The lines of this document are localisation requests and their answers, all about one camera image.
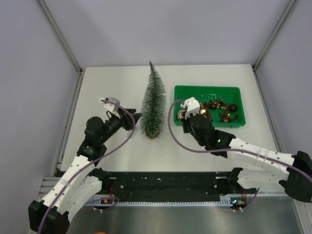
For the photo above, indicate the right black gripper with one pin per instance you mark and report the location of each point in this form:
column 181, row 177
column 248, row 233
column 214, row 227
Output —
column 185, row 122

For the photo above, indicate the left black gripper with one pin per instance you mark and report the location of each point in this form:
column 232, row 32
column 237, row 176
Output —
column 126, row 121

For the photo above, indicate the small green christmas tree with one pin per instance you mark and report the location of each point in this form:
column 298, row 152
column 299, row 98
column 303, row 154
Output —
column 153, row 105

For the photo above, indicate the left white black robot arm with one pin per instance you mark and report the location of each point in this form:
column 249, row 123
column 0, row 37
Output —
column 82, row 180

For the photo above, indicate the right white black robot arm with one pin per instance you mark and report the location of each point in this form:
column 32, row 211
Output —
column 291, row 173

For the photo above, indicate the large silver gold bauble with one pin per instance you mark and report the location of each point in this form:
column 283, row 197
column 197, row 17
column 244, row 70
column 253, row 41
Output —
column 180, row 115

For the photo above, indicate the green plastic tray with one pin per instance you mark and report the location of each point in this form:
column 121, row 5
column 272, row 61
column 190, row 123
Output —
column 229, row 95

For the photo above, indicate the dark red bauble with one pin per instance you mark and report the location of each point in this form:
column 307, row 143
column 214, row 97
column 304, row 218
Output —
column 233, row 108

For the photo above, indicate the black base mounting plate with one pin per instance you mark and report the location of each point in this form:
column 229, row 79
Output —
column 168, row 186

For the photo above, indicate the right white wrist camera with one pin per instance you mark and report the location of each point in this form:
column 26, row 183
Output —
column 191, row 107

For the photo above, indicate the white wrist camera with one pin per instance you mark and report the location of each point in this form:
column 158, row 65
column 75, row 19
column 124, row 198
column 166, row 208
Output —
column 191, row 107
column 111, row 104

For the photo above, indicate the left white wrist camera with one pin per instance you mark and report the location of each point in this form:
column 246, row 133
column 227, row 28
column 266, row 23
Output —
column 111, row 104

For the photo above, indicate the grey slotted cable duct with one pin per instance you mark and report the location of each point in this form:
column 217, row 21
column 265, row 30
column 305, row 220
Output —
column 222, row 202

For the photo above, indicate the left aluminium frame post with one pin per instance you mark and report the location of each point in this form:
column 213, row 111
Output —
column 58, row 34

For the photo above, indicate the aluminium frame post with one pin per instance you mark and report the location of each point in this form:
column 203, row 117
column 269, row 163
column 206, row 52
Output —
column 58, row 34
column 274, row 34

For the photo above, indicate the right aluminium frame post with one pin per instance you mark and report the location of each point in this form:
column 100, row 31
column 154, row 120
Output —
column 274, row 34

